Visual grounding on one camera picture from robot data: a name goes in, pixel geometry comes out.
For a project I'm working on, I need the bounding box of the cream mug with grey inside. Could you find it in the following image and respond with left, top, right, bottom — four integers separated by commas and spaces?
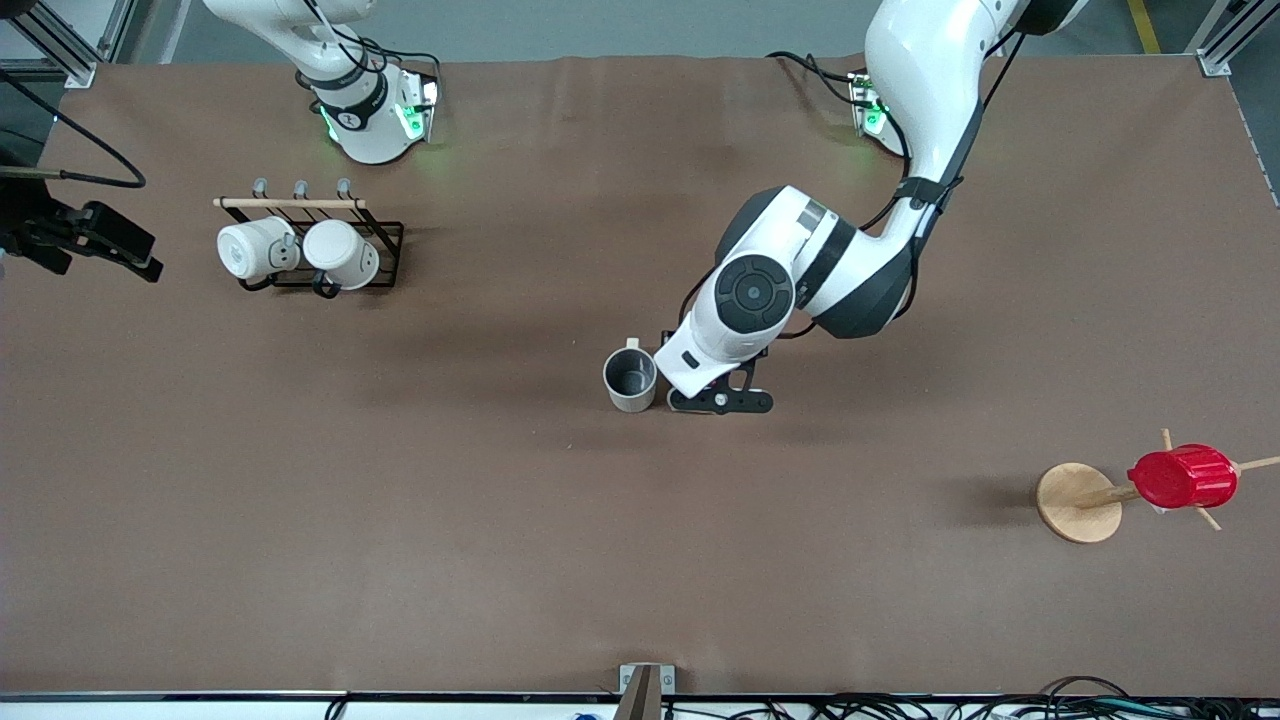
602, 338, 659, 414

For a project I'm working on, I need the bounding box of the right arm base connector block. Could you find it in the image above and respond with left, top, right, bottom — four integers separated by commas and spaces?
395, 75, 441, 141

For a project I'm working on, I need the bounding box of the left arm base connector block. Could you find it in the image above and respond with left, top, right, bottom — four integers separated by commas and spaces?
850, 72, 891, 136

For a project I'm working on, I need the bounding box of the red plastic cup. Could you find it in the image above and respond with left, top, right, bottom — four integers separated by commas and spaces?
1127, 444, 1239, 510

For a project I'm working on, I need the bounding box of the white mug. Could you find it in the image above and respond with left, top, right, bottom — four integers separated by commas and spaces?
303, 219, 381, 293
217, 216, 301, 283

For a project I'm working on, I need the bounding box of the wooden mug tree stand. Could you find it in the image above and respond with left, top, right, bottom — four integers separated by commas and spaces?
1036, 428, 1280, 545

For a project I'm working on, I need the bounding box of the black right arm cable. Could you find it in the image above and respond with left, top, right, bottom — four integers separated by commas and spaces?
0, 70, 147, 189

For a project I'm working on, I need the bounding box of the aluminium frame profile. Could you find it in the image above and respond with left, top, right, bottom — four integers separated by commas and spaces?
0, 0, 136, 89
1185, 0, 1263, 78

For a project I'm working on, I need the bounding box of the black wire mug rack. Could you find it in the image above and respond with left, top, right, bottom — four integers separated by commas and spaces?
213, 178, 406, 299

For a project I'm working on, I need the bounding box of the black left base cable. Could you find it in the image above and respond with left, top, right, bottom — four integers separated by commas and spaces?
765, 50, 866, 109

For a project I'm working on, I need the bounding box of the black base cable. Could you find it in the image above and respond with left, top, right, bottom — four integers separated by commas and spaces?
765, 50, 866, 109
365, 38, 443, 86

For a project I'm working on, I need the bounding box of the metal bracket at table edge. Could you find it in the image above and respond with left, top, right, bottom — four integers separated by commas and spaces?
619, 663, 676, 720

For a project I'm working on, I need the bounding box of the black right base cable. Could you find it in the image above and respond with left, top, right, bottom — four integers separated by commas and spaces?
365, 38, 443, 86

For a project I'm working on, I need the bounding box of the black cable bundle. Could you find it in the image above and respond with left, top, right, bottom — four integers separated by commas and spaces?
810, 676, 1280, 720

